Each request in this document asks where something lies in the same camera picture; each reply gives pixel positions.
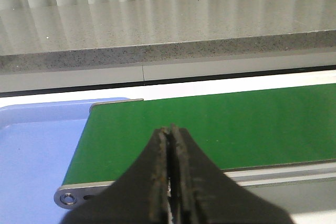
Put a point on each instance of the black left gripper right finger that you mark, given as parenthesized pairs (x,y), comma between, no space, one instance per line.
(202,193)

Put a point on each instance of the grey speckled stone counter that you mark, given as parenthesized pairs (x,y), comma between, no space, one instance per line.
(87,36)

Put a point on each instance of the green conveyor belt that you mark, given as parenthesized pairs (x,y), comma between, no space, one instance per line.
(258,138)

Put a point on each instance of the blue plastic tray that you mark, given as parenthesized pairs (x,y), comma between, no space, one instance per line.
(37,143)

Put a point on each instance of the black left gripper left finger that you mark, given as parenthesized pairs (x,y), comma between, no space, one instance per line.
(138,196)

